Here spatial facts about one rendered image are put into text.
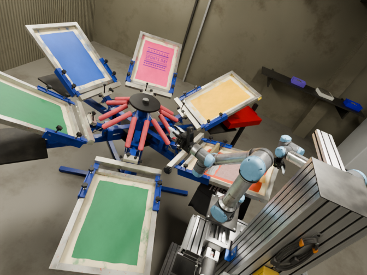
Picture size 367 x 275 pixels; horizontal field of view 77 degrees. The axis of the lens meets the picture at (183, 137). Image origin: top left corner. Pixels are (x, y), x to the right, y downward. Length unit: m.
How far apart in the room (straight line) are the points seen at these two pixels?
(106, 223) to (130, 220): 0.17
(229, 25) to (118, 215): 4.64
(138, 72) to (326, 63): 4.06
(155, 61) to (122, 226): 2.14
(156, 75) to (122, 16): 3.48
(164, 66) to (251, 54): 2.86
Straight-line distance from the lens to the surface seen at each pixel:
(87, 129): 2.14
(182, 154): 2.16
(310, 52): 5.70
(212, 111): 2.75
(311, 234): 1.19
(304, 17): 5.55
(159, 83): 3.05
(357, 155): 5.90
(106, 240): 1.77
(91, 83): 2.78
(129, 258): 1.74
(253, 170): 1.18
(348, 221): 1.13
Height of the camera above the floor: 2.56
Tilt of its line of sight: 38 degrees down
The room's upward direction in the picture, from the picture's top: 22 degrees clockwise
